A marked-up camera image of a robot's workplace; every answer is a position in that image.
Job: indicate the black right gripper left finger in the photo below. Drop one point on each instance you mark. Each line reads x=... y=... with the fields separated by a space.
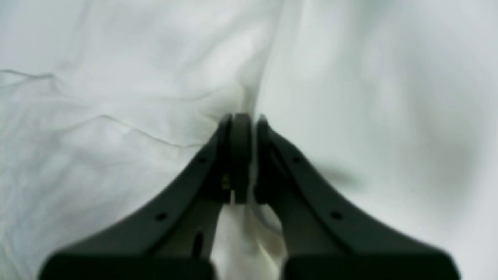
x=171 y=237

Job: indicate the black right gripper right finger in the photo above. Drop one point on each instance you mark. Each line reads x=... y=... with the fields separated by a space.
x=326 y=236

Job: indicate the white printed t-shirt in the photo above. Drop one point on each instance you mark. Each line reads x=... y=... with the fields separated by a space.
x=104 y=102

